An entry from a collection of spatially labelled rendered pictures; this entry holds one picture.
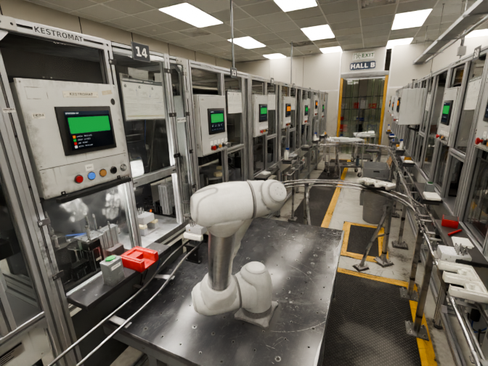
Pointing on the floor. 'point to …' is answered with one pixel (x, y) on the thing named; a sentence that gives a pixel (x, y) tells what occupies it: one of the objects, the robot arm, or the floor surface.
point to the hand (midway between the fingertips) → (187, 209)
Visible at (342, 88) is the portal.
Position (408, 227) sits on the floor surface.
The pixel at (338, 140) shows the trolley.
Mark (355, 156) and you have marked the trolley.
